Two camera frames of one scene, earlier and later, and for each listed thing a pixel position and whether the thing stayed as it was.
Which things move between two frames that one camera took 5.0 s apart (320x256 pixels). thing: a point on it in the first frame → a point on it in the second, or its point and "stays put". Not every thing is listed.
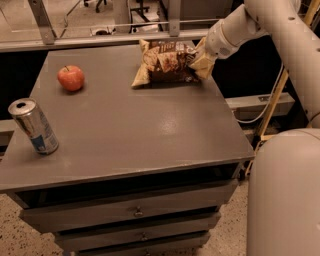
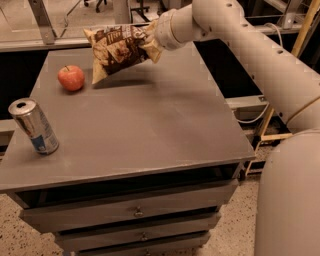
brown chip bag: x=166 y=64 → x=116 y=48
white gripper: x=217 y=44 → x=165 y=29
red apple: x=71 y=77 stays put
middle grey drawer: x=137 y=232 stays put
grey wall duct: x=257 y=106 stays put
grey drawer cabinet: x=138 y=171 stays put
